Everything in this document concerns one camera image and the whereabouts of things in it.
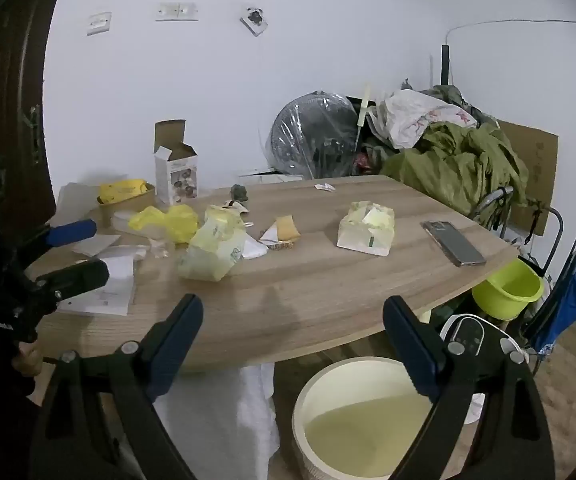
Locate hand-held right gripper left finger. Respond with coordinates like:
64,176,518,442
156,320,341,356
30,292,205,480

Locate pale green fly swatter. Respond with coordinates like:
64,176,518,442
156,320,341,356
354,82,373,161

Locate brown cardboard tray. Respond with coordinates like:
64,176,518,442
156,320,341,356
97,185,157,226

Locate white wall switch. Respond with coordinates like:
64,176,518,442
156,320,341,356
86,11,113,37

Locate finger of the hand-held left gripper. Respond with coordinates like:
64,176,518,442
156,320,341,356
15,219,98,262
22,259,111,315

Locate person's left hand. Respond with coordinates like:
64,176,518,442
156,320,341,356
10,341,45,378

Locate blue shopping trolley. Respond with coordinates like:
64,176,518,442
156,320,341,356
524,185,576,376

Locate white cloth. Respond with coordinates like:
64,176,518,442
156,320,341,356
160,362,281,480

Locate olive green cloth pile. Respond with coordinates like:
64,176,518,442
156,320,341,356
382,120,531,218

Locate lime green plastic basin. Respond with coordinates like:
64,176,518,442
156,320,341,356
472,258,546,322

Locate white paper sheets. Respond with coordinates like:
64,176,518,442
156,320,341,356
58,232,149,317

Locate plastic-wrapped black fan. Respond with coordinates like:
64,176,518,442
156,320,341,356
264,91,359,181

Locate white double wall socket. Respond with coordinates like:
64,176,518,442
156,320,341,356
155,2,199,22

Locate soft tissue pack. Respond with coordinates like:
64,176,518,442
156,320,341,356
337,201,397,257

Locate open white printed carton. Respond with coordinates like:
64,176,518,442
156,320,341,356
154,119,199,206

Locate broken wall socket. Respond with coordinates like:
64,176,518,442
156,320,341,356
240,6,271,37

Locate white foot bath appliance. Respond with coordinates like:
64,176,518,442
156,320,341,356
438,313,526,426

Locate thin wall cable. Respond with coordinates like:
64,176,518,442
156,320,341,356
445,19,576,46

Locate yellow plastic bag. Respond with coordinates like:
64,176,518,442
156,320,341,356
128,204,199,245

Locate brown cardboard sheet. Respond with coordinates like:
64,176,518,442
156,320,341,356
495,119,559,237

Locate orange sponge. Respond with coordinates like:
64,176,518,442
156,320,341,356
268,214,301,251

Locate white plastic bucket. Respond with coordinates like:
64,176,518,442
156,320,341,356
292,357,474,480

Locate dark wooden door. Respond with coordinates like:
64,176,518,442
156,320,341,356
0,0,71,241

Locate white printed plastic bag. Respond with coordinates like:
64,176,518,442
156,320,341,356
366,89,477,150

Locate yellow packet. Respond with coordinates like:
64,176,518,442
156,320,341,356
99,179,149,201

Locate metal chair frame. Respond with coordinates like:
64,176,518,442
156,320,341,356
470,185,564,271

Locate white folded napkin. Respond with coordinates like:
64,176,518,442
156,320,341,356
242,237,269,261

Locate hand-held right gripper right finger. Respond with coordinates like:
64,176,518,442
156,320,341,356
383,296,556,480

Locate yellow-green wrapper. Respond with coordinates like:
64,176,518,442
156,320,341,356
177,205,247,282

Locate grey smartphone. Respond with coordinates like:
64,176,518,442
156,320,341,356
421,220,487,268

